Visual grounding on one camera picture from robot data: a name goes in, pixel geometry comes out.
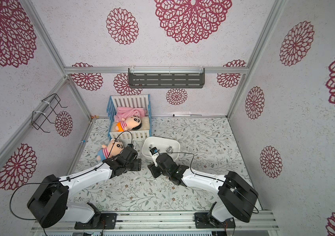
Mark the white plastic storage box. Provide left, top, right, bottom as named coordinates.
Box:
left=141, top=137, right=180, bottom=161

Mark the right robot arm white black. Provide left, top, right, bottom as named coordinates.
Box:
left=148, top=153, right=259, bottom=223

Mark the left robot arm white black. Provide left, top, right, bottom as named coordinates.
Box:
left=27, top=144, right=141, bottom=229

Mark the plush doll on table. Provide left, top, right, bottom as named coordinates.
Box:
left=96, top=139, right=125, bottom=161

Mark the blue white toy crib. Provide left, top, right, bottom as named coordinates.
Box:
left=107, top=94, right=151, bottom=142

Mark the plush doll in crib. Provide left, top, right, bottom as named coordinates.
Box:
left=115, top=116, right=142, bottom=132

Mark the pink blanket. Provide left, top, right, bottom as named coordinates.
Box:
left=114, top=107, right=147, bottom=123

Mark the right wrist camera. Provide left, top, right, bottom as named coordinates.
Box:
left=149, top=147, right=160, bottom=167

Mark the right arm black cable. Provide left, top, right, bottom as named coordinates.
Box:
left=158, top=151, right=260, bottom=214

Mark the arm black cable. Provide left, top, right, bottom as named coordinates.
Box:
left=9, top=130, right=134, bottom=236
left=158, top=151, right=260, bottom=214

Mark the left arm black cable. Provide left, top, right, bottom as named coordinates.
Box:
left=9, top=130, right=134, bottom=236

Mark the grey wall shelf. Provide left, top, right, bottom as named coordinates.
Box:
left=128, top=68, right=205, bottom=89

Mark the black wire wall rack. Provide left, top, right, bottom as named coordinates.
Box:
left=31, top=93, right=67, bottom=133

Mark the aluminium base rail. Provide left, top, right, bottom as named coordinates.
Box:
left=28, top=210, right=280, bottom=236

